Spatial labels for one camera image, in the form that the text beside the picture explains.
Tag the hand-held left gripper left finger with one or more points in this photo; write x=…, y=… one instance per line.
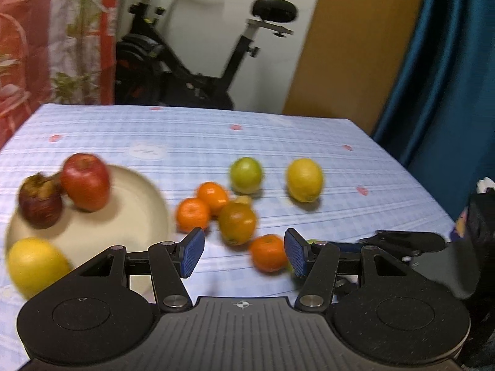
x=192, y=253

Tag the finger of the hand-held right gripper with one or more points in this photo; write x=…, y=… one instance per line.
x=410, y=240

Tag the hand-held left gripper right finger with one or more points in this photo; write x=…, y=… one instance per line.
x=296, y=253

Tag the dark orange tangerine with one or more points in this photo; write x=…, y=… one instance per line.
x=236, y=222

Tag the small yellow fruit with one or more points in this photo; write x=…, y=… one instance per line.
x=244, y=200

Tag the yellow lemon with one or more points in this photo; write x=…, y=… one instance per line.
x=304, y=179
x=34, y=266

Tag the cream round plate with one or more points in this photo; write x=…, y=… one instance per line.
x=127, y=208

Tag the red apple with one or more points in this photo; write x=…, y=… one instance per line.
x=85, y=181

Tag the purple mangosteen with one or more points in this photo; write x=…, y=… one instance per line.
x=40, y=205

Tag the blue curtain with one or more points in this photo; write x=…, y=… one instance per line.
x=444, y=85

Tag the black exercise bike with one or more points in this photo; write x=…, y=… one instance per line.
x=174, y=73

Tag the wooden panel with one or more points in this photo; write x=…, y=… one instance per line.
x=348, y=46

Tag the printed backdrop cloth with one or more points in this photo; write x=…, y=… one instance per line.
x=38, y=27

